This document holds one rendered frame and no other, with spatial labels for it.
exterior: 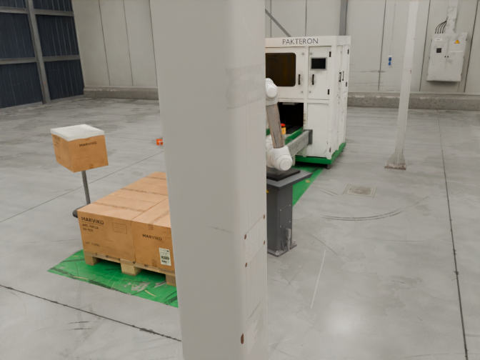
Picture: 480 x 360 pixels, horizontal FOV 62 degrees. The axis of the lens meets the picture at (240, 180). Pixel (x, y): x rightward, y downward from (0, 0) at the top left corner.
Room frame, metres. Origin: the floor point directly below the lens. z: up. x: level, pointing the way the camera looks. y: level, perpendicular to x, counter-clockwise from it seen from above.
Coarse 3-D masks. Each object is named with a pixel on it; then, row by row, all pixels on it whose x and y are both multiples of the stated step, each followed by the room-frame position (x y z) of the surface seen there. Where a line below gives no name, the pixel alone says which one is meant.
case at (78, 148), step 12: (60, 132) 4.43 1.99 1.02; (72, 132) 4.41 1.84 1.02; (84, 132) 4.39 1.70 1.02; (96, 132) 4.39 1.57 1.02; (60, 144) 4.42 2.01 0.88; (72, 144) 4.21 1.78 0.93; (84, 144) 4.29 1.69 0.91; (96, 144) 4.37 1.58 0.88; (60, 156) 4.49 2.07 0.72; (72, 156) 4.20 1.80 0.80; (84, 156) 4.28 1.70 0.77; (96, 156) 4.36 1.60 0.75; (72, 168) 4.19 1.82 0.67; (84, 168) 4.26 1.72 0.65
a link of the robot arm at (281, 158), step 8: (272, 88) 3.22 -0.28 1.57; (272, 96) 3.21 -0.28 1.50; (272, 104) 3.27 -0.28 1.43; (272, 112) 3.28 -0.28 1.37; (272, 120) 3.28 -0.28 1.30; (272, 128) 3.29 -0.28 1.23; (280, 128) 3.30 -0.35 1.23; (272, 136) 3.30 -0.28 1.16; (280, 136) 3.29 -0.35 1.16; (280, 144) 3.29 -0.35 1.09; (272, 152) 3.30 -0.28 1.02; (280, 152) 3.26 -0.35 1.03; (288, 152) 3.29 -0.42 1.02; (272, 160) 3.32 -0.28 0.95; (280, 160) 3.23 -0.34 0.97; (288, 160) 3.23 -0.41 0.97; (280, 168) 3.23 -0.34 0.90; (288, 168) 3.23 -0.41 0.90
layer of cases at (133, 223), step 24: (120, 192) 3.73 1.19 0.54; (144, 192) 3.71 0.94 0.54; (96, 216) 3.21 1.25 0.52; (120, 216) 3.13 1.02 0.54; (144, 216) 3.12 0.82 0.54; (168, 216) 3.10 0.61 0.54; (96, 240) 3.23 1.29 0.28; (120, 240) 3.11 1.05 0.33; (144, 240) 3.00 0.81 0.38; (168, 240) 2.90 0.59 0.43; (168, 264) 2.91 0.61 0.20
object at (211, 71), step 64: (192, 0) 0.53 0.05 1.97; (256, 0) 0.59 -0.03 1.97; (192, 64) 0.54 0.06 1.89; (256, 64) 0.58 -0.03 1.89; (192, 128) 0.54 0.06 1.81; (256, 128) 0.58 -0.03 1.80; (192, 192) 0.54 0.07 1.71; (256, 192) 0.58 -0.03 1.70; (192, 256) 0.55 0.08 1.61; (256, 256) 0.57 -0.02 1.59; (192, 320) 0.55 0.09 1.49; (256, 320) 0.57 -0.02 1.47
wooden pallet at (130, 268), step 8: (88, 256) 3.28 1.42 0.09; (96, 256) 3.24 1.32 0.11; (104, 256) 3.20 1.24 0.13; (128, 264) 3.09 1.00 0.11; (136, 264) 3.05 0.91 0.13; (144, 264) 3.02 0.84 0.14; (128, 272) 3.09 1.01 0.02; (136, 272) 3.09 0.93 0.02; (160, 272) 2.95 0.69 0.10; (168, 272) 2.91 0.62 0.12; (168, 280) 2.92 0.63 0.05
